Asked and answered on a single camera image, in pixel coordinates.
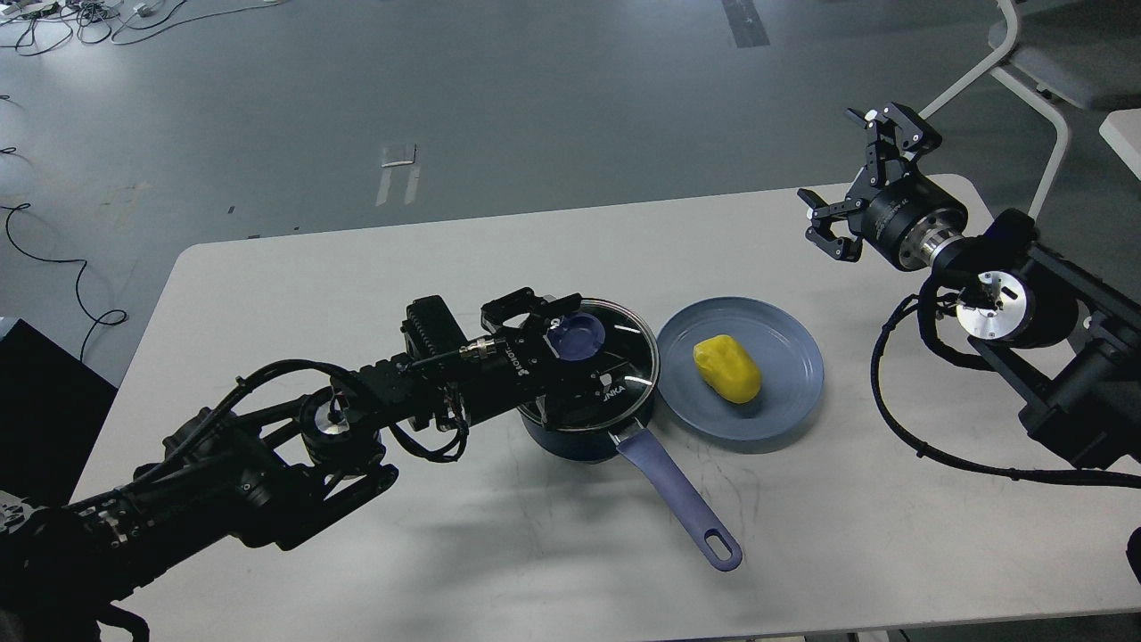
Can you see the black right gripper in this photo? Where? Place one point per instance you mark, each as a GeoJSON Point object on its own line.
{"type": "Point", "coordinates": [896, 220]}

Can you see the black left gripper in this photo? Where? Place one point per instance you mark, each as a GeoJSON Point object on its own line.
{"type": "Point", "coordinates": [512, 364]}

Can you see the glass pot lid blue knob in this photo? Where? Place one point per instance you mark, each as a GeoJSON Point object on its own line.
{"type": "Point", "coordinates": [609, 362]}

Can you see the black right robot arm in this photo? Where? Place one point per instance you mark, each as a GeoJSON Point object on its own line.
{"type": "Point", "coordinates": [946, 480]}

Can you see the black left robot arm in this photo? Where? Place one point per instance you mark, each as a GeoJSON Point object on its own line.
{"type": "Point", "coordinates": [298, 445]}

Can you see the blue round plate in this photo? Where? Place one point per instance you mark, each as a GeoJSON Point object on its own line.
{"type": "Point", "coordinates": [788, 358]}

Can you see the white office chair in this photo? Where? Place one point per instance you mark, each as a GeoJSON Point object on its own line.
{"type": "Point", "coordinates": [1086, 53]}

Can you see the white table corner right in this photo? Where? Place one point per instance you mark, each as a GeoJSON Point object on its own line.
{"type": "Point", "coordinates": [1121, 130]}

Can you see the black box at left edge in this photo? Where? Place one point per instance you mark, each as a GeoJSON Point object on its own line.
{"type": "Point", "coordinates": [52, 411]}

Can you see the dark blue saucepan purple handle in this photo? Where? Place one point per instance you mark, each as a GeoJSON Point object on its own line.
{"type": "Point", "coordinates": [644, 451]}

